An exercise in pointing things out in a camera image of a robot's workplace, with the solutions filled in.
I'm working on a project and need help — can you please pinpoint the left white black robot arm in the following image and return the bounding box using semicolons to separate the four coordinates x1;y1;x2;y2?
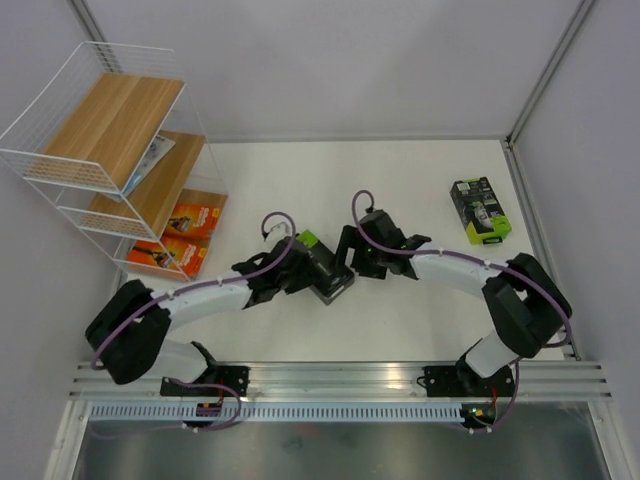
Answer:
85;230;315;396

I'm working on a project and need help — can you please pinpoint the orange Gillette Fusion5 razor box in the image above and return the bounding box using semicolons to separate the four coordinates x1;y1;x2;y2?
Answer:
164;203;221;240

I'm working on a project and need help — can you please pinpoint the aluminium corner frame post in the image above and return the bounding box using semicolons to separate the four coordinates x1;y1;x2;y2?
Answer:
504;0;599;150

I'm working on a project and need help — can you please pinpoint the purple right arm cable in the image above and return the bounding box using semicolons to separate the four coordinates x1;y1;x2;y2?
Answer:
350;189;574;436

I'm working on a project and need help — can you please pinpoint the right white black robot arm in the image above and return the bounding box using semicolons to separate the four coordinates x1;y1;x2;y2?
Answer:
334;209;572;395

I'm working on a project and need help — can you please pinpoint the white Gillette SkinGuard razor pack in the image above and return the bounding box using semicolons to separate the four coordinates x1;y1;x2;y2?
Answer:
123;135;176;196

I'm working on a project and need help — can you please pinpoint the aluminium table rail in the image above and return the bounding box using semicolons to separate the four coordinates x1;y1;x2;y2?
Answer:
65;360;613;402

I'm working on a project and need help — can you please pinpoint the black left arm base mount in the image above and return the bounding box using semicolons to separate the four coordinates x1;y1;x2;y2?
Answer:
160;365;250;398

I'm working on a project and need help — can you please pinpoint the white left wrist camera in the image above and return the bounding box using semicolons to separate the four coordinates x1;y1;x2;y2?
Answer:
267;222;293;239

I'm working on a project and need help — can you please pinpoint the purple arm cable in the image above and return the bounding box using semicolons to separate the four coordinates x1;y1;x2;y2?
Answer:
350;189;574;436
89;211;297;441

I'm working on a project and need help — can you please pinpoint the white slotted cable duct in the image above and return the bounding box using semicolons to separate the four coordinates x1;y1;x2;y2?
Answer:
90;401;462;423

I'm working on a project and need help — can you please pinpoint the white wire wooden shelf rack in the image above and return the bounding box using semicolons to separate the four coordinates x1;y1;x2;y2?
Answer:
1;41;227;275

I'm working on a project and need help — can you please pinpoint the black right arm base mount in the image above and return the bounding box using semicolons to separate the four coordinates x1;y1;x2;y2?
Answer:
416;364;515;400

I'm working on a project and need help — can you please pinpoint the black green razor box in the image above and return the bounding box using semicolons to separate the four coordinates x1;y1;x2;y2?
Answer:
296;230;355;305
450;176;512;245

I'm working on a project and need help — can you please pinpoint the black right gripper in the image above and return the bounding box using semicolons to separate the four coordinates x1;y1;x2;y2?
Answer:
330;225;388;280

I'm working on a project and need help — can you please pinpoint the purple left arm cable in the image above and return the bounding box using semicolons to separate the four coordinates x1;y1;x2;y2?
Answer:
89;211;297;441

